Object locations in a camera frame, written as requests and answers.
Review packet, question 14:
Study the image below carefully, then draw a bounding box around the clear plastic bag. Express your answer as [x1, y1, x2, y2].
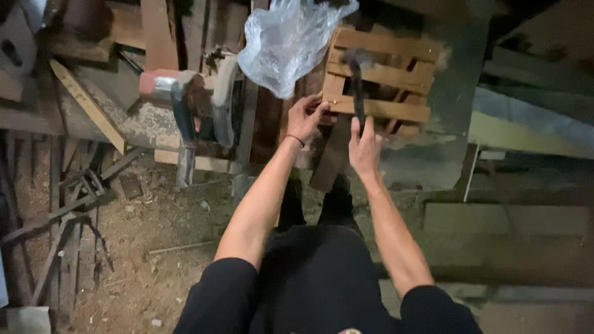
[238, 0, 360, 99]

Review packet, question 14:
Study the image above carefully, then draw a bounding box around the heap of dark wooden sticks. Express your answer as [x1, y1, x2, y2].
[0, 132, 148, 309]

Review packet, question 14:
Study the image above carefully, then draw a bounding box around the thin wooden stick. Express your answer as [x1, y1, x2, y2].
[148, 240, 218, 256]

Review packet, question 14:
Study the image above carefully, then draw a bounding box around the black handled hammer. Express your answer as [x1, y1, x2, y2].
[342, 49, 372, 136]

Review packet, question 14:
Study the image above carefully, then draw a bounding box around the light wooden strip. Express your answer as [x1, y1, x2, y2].
[49, 59, 127, 156]

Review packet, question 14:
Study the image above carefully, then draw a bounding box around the person's black clothing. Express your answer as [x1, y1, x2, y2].
[173, 175, 483, 334]

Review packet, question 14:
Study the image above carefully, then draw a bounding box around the small wooden slat crate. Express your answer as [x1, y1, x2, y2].
[321, 26, 442, 138]

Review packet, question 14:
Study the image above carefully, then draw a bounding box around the person's left hand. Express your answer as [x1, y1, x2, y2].
[286, 92, 330, 143]

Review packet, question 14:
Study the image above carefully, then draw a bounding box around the person's right hand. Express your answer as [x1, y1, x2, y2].
[348, 116, 386, 176]

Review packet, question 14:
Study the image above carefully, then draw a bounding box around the pile of wooden boards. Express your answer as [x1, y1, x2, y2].
[44, 0, 251, 72]

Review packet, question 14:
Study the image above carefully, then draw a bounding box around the red grey circular saw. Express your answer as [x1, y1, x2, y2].
[139, 52, 240, 190]

